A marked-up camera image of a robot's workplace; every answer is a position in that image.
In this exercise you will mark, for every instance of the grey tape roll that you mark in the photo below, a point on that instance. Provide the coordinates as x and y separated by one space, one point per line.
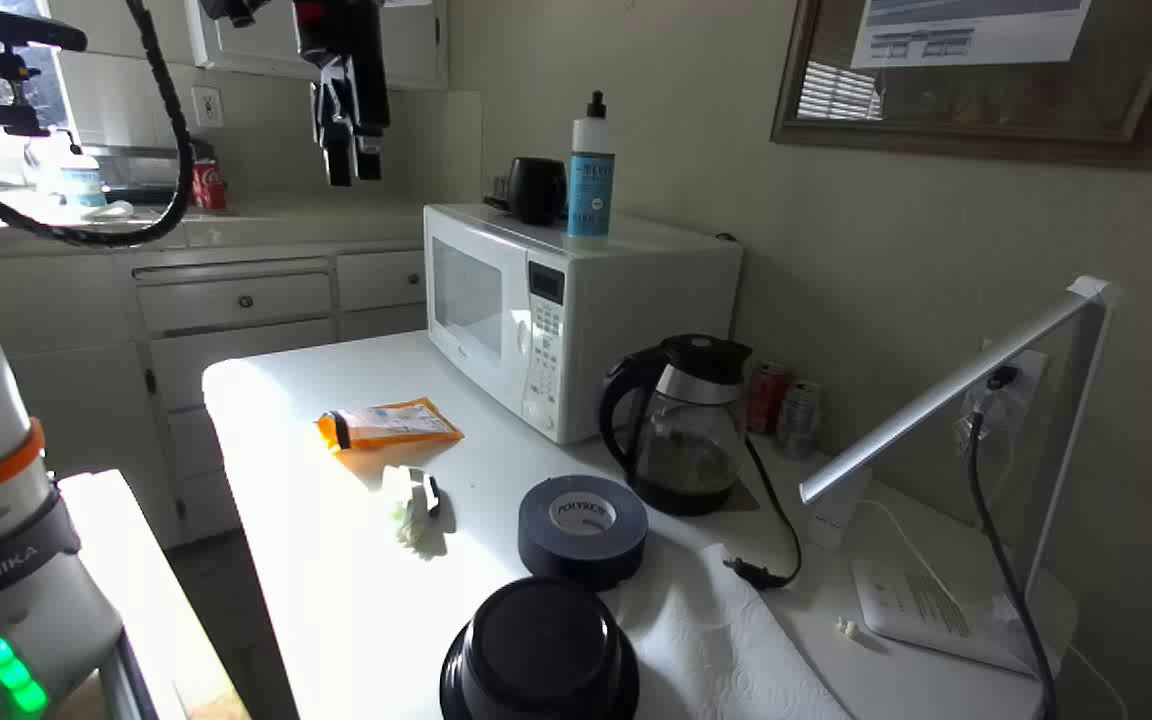
581 531

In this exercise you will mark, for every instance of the white wall switch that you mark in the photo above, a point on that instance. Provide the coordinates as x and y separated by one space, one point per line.
204 105

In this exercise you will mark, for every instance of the large white printed notice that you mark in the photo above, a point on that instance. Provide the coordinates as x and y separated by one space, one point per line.
968 32

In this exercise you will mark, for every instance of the white metal frame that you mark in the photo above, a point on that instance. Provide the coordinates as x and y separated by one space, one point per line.
950 393

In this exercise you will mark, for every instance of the wide white cabinet drawer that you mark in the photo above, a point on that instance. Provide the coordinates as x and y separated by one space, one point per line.
236 303

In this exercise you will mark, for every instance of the wooden robot mounting table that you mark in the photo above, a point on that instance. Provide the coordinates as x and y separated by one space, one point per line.
150 584

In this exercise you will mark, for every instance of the black glass electric kettle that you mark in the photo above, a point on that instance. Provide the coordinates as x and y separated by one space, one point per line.
682 427

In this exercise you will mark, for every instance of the white kitchen cabinet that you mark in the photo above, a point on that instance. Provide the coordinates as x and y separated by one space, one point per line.
97 375

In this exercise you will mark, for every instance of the red canister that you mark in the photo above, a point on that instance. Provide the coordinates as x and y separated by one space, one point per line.
209 183

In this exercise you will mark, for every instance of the small green white object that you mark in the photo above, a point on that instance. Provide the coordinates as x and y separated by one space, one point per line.
415 511

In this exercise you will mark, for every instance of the wooden framed bulletin board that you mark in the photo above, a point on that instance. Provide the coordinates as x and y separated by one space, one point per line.
1001 123

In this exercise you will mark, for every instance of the black round bowl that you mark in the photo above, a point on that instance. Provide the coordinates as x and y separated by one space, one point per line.
536 654

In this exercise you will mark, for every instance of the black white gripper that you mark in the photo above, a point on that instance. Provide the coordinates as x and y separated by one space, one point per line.
345 82

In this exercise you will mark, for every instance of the black cup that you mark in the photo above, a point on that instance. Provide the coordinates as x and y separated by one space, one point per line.
536 190

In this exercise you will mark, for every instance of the blue spray bottle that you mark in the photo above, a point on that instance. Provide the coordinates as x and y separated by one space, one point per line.
591 175

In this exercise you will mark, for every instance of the orange packet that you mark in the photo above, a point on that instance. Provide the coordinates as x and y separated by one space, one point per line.
397 427

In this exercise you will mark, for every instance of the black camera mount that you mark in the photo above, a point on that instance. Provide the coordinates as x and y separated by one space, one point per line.
11 75

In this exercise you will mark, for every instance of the small white pinned paper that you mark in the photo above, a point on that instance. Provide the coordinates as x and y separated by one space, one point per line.
857 92

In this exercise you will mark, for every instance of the white paper sheet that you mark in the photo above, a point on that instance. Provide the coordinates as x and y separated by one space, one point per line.
928 604

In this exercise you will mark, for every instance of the white microwave oven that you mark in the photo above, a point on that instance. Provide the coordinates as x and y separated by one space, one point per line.
603 312

